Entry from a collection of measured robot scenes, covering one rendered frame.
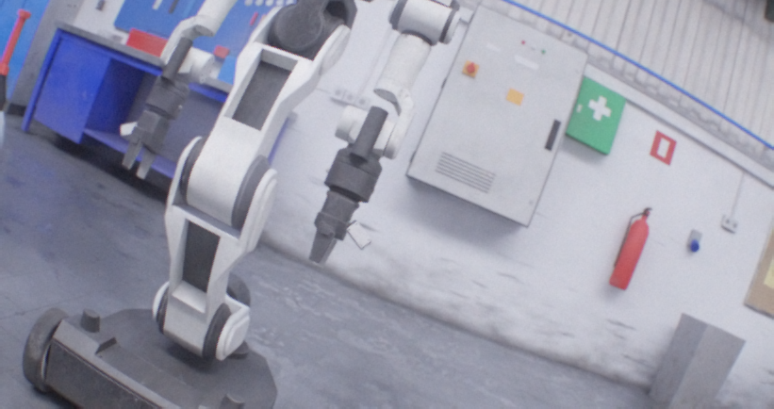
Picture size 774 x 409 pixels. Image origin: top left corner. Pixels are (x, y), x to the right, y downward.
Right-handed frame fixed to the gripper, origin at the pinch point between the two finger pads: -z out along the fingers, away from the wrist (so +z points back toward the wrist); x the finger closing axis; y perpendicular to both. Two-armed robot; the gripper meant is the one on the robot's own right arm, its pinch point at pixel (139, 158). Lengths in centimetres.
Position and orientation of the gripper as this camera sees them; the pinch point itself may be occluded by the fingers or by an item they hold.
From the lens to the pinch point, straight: 136.5
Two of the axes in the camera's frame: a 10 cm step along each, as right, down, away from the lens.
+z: 3.8, -9.1, 1.7
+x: 0.6, -1.6, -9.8
